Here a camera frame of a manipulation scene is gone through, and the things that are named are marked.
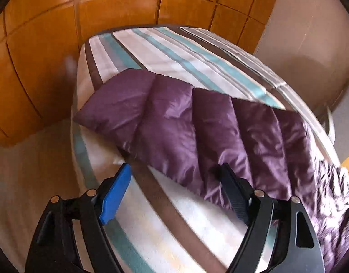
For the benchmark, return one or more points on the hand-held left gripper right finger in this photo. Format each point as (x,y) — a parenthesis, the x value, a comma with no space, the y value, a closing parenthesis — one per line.
(234,192)

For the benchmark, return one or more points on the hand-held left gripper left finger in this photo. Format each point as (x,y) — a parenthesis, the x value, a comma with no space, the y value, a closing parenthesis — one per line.
(116,194)

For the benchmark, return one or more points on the purple down jacket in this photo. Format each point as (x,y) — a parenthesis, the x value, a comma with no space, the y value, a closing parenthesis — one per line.
(177,125)

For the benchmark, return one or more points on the striped pillow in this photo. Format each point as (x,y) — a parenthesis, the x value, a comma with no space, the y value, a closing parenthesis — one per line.
(234,52)

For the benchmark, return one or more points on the striped bed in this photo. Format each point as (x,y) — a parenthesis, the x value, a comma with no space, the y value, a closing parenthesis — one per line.
(163,51)

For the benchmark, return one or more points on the wooden wardrobe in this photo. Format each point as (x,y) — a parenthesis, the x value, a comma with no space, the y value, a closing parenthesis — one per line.
(43,48)

